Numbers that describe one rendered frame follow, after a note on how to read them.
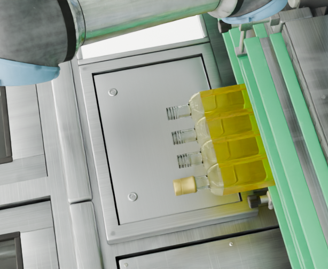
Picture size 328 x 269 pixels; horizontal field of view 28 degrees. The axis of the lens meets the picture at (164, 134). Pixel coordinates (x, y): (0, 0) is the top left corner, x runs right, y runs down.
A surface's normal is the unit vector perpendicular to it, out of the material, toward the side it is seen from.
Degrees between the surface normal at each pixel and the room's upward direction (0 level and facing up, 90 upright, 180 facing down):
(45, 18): 114
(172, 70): 90
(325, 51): 90
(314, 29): 90
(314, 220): 90
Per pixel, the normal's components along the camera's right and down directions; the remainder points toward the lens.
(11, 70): 0.13, 0.37
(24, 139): -0.03, -0.47
